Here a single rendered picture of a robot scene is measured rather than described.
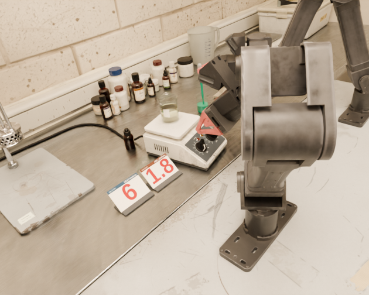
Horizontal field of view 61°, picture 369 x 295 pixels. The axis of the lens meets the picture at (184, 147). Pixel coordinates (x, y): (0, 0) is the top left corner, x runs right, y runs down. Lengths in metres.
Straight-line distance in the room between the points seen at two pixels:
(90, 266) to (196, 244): 0.21
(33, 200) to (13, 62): 0.49
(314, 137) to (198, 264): 0.38
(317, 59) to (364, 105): 0.75
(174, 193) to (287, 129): 0.48
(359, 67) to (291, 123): 0.72
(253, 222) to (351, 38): 0.60
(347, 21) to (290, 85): 0.62
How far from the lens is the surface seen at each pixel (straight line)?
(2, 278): 0.74
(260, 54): 0.35
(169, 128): 0.84
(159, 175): 0.80
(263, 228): 0.63
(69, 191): 0.84
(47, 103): 1.17
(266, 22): 1.88
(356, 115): 1.09
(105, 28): 1.30
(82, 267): 0.68
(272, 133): 0.32
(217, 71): 0.64
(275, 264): 0.63
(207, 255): 0.64
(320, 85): 0.34
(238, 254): 0.63
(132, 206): 0.75
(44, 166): 0.97
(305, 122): 0.33
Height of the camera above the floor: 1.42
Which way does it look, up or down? 35 degrees down
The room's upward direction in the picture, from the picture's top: 7 degrees counter-clockwise
